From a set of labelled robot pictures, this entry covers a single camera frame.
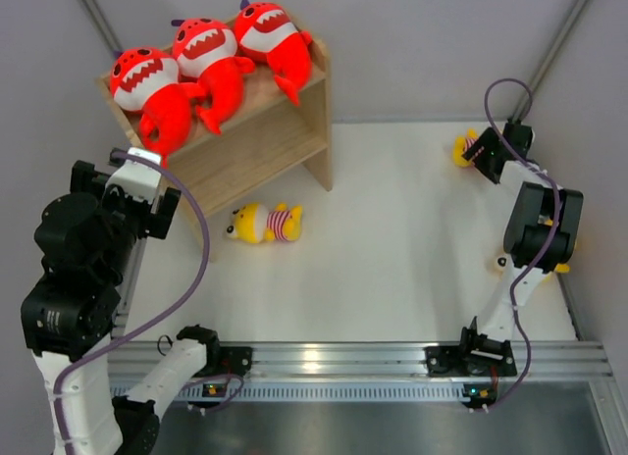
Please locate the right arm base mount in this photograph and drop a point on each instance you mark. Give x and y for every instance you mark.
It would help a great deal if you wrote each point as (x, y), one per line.
(475, 355)

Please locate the yellow striped plush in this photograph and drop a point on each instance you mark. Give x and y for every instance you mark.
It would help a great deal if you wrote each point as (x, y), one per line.
(461, 145)
(254, 223)

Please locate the red shark plush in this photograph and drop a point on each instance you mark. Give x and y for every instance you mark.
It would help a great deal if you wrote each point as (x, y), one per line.
(266, 33)
(146, 80)
(206, 52)

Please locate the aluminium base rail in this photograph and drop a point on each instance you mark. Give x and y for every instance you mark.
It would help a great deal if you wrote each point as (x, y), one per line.
(550, 360)

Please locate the wooden two-tier shelf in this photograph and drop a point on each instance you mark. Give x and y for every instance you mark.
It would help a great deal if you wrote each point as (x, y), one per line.
(267, 136)

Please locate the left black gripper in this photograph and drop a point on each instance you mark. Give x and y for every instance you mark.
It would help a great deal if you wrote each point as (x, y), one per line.
(84, 176)

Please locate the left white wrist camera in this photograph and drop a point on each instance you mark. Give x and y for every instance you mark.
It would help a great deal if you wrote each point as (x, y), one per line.
(136, 180)

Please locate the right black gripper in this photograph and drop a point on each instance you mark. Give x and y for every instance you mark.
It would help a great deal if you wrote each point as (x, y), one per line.
(490, 138)

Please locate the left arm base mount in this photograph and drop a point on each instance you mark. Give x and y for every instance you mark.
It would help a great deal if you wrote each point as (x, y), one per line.
(227, 360)

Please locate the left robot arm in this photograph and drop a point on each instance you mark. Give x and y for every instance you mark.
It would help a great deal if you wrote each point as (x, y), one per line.
(86, 238)

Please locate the grey slotted cable duct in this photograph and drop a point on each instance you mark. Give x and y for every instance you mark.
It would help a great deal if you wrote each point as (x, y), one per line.
(366, 391)

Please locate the yellow striped plush edge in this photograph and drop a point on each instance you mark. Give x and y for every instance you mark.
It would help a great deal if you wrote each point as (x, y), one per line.
(501, 260)

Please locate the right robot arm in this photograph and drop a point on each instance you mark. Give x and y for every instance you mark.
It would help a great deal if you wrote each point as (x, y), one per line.
(541, 233)

